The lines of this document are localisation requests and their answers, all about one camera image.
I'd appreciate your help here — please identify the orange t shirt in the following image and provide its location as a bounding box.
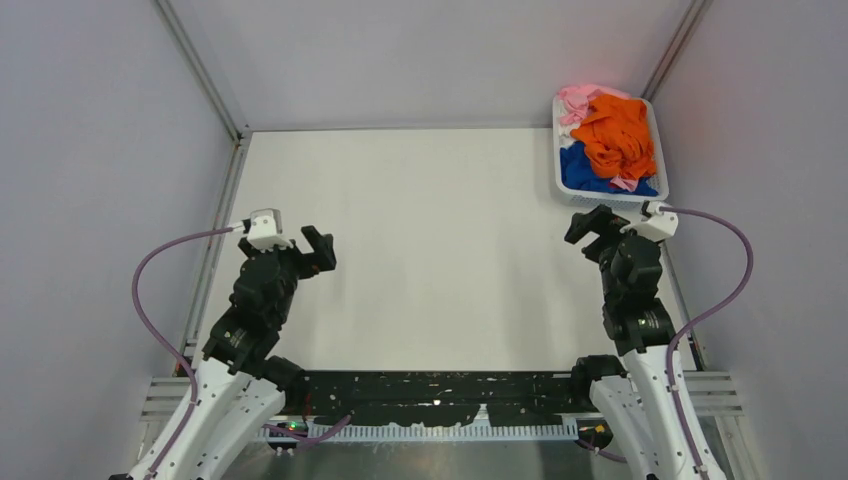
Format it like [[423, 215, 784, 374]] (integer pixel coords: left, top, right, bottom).
[[572, 95, 657, 181]]

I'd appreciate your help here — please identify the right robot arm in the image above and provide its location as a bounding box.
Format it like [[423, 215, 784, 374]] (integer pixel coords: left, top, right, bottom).
[[564, 202, 726, 479]]

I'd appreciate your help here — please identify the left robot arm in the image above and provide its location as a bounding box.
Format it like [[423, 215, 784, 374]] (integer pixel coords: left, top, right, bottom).
[[124, 220, 337, 479]]

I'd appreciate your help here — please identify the blue t shirt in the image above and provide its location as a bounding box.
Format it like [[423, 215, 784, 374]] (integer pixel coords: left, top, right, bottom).
[[559, 141, 658, 197]]

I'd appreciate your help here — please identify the white plastic laundry basket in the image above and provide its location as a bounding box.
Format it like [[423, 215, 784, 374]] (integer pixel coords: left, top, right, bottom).
[[551, 93, 670, 208]]

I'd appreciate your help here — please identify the white t shirt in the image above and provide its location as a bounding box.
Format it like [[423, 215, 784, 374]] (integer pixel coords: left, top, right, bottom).
[[557, 123, 580, 148]]

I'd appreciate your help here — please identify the pink t shirt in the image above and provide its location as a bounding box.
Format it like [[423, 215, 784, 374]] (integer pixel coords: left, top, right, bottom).
[[557, 84, 631, 126]]

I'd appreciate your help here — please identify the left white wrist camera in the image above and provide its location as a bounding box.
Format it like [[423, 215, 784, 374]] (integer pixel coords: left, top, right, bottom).
[[243, 208, 294, 252]]

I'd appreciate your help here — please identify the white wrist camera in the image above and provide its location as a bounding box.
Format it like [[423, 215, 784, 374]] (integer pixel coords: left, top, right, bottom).
[[620, 201, 679, 243], [243, 208, 294, 252]]

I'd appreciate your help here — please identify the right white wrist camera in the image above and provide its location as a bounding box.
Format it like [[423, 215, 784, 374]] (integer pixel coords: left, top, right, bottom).
[[620, 201, 679, 243]]

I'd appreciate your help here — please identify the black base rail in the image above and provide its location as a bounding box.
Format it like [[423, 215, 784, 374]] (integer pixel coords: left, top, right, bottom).
[[280, 370, 598, 427]]

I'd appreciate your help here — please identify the white slotted cable duct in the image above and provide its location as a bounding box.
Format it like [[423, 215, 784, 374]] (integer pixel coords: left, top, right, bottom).
[[254, 421, 581, 444]]

